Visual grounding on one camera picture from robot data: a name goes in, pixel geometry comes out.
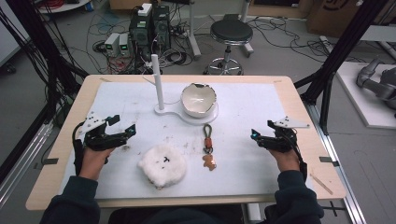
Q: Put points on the person's right hand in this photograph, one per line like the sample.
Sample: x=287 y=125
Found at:
x=287 y=161

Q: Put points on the white floor platform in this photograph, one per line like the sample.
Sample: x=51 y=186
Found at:
x=361 y=102

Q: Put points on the white eggshell-shaped bowl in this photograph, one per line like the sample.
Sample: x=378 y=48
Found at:
x=198 y=100

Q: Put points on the white power strip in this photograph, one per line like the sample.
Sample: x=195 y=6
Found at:
x=327 y=43

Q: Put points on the black metal frame post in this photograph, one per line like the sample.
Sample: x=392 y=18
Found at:
x=43 y=46
x=339 y=53

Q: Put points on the aluminium frame rail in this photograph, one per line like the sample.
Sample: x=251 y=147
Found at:
x=21 y=168
x=336 y=174

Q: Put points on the black computer tower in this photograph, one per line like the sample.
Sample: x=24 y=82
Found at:
x=161 y=26
x=140 y=32

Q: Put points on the grey power supply unit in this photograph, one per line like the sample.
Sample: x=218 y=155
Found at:
x=111 y=44
x=124 y=45

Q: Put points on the black round stool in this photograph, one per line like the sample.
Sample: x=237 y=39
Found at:
x=231 y=32

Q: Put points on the cardboard box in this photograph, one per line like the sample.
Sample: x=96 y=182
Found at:
x=336 y=15

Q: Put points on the white table leg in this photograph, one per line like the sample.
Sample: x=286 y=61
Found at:
x=193 y=34
x=246 y=31

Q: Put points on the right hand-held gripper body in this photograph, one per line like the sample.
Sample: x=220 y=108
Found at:
x=281 y=141

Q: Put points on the white table mat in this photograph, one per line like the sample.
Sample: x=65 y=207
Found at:
x=243 y=161

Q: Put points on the person's lap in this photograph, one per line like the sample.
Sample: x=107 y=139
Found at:
x=174 y=216

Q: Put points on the grey tape strip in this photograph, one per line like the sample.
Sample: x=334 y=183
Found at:
x=328 y=160
x=49 y=161

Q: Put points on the white stand with pole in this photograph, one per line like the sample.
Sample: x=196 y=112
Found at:
x=159 y=90

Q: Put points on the thin wooden stick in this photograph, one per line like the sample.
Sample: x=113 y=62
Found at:
x=321 y=184

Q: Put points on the white fluffy pouch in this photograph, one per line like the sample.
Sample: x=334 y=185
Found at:
x=162 y=166

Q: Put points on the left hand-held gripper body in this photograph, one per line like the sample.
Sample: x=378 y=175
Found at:
x=99 y=140

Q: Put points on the person's left hand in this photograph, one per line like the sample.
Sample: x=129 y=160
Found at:
x=95 y=161

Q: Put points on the white box on computer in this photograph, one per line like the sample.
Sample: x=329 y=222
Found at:
x=144 y=9

